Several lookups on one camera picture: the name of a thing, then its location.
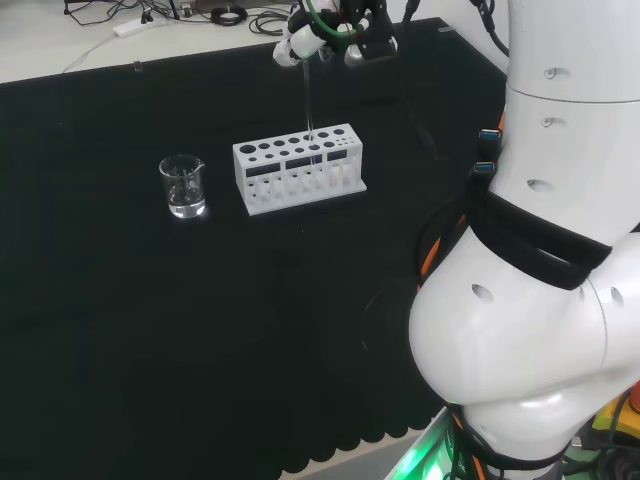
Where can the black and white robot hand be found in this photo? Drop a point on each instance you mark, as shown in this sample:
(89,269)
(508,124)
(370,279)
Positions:
(370,30)

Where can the clear glass rod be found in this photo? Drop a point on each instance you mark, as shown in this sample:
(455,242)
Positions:
(310,105)

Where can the white test tube rack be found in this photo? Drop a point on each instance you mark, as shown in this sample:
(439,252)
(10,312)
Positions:
(300,192)

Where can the blue plug connector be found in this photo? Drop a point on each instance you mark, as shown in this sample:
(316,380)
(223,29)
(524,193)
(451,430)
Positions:
(491,135)

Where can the white power strip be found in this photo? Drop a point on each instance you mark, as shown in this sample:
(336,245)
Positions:
(131,27)

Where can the small clear glass beaker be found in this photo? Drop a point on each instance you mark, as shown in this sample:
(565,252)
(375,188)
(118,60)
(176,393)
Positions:
(186,197)

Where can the black bench cloth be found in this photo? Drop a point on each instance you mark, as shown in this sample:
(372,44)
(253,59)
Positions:
(200,325)

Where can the yellow stop button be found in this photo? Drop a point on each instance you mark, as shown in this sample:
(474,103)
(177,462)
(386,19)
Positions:
(607,416)

